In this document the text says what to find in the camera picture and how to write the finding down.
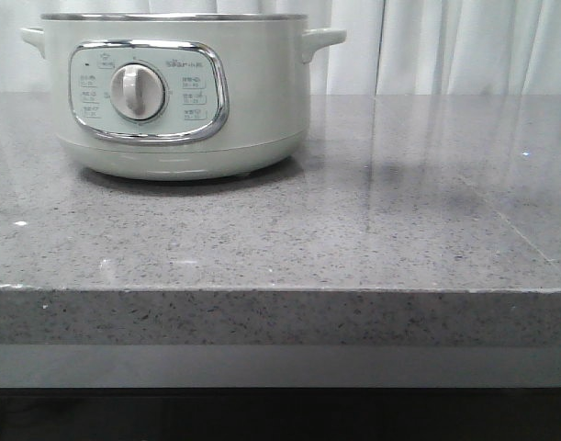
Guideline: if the light green electric cooking pot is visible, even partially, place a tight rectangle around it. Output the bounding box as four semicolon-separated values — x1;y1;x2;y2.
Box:
20;13;346;181

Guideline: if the white pleated curtain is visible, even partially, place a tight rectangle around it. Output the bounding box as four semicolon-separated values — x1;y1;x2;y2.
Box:
0;1;561;95

